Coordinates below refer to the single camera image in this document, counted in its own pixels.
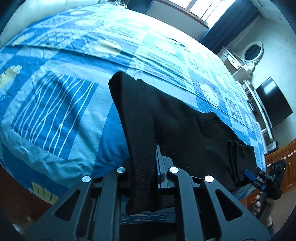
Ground black pants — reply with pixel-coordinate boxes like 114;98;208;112
108;71;256;215

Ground person right hand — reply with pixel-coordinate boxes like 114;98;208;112
251;194;276;229

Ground wooden cabinet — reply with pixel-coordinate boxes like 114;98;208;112
239;138;296;209

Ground white tv stand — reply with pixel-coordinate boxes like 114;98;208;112
242;80;277;155

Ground black flat television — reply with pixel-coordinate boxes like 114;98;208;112
256;77;293;127

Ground white dressing table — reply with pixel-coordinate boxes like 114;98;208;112
217;47;252;84

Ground blue patterned bed sheet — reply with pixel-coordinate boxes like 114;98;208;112
0;2;266;225

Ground white oval vanity mirror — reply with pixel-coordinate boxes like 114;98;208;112
242;41;263;71

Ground right blue curtain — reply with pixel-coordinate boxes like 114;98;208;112
198;0;260;54

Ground blue curtain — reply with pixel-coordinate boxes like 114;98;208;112
198;0;260;54
127;0;154;14

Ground left blue curtain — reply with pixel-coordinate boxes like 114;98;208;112
127;0;154;14

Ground white tufted leather headboard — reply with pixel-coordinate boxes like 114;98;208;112
1;1;98;46

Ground window with white frame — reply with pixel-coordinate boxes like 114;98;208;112
165;0;236;28

